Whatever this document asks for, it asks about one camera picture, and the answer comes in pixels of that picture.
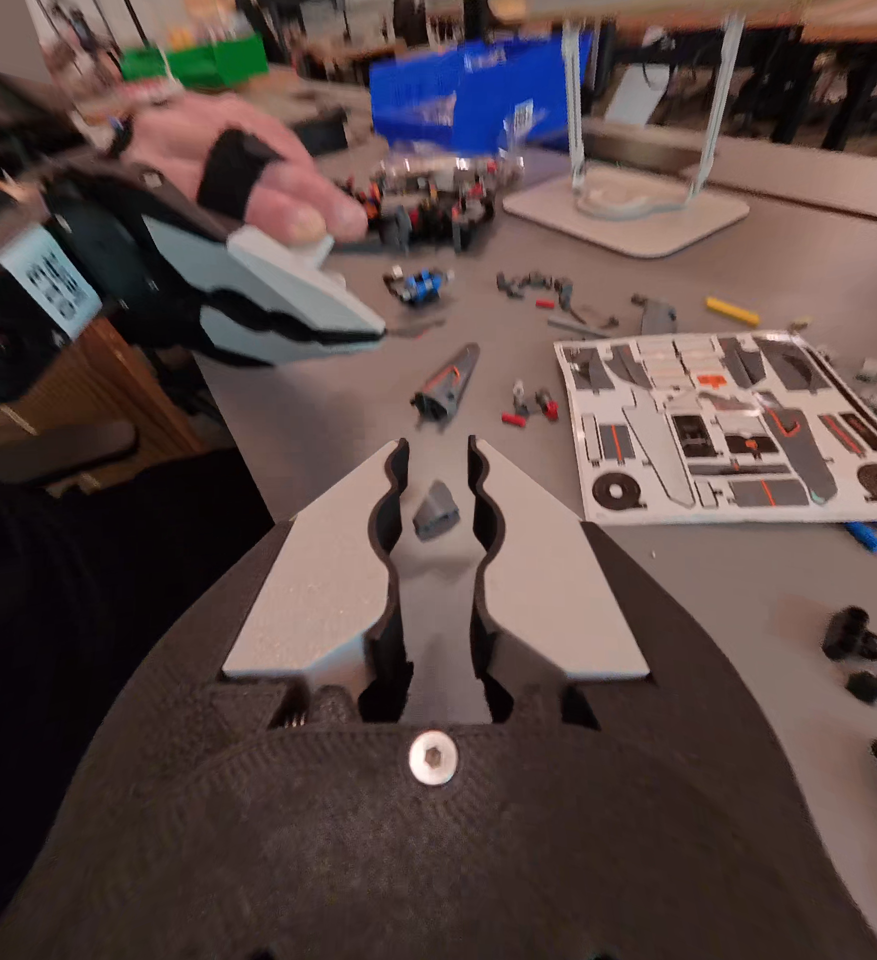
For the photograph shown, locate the person's left hand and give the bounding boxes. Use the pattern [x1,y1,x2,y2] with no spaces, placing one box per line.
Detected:
[104,93,371,245]

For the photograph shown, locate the thin grey plate piece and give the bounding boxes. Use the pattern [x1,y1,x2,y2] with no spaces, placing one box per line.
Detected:
[629,294,680,336]

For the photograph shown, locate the yellow axle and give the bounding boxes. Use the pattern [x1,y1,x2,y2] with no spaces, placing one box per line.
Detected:
[704,296,762,328]

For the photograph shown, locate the small grey wedge panel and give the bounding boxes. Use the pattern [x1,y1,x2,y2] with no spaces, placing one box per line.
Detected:
[412,480,462,543]

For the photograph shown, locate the green plastic bin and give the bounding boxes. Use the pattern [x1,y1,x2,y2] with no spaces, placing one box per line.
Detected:
[119,33,271,89]

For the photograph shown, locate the pile of dark grey pieces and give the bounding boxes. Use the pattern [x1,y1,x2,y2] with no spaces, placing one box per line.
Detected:
[494,270,578,312]

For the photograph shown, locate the small assembly with blue pins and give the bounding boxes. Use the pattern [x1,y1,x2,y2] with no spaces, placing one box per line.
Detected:
[382,266,457,309]

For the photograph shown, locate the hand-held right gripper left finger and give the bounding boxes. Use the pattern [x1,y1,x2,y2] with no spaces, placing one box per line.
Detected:
[221,438,414,724]

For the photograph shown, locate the partly built toy car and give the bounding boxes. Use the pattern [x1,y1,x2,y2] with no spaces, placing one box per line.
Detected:
[337,153,501,254]

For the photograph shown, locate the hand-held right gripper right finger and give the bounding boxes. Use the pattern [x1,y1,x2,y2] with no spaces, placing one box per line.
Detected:
[467,435,651,724]

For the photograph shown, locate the scattered red pins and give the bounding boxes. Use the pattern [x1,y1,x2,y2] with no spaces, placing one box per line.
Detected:
[500,297,561,430]

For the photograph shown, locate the pile of black pins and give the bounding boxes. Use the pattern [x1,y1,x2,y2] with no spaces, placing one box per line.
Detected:
[821,606,877,852]

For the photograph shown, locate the cream book stand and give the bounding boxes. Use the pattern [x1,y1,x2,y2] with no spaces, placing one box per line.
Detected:
[502,0,752,260]

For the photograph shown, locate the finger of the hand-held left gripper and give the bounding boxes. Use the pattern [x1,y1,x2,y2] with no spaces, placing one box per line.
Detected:
[198,306,385,370]
[224,225,389,340]

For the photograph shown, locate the small labelled clear bag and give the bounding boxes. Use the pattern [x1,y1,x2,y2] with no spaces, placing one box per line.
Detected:
[498,97,556,162]

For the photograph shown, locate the sticker sheet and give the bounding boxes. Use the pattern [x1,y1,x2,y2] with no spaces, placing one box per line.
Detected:
[554,330,877,526]

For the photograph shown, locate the long grey axle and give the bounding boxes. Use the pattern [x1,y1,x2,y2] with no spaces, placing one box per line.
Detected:
[547,315,620,340]

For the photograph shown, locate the blue plastic bin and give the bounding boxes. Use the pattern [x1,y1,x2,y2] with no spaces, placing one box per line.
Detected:
[369,37,597,151]

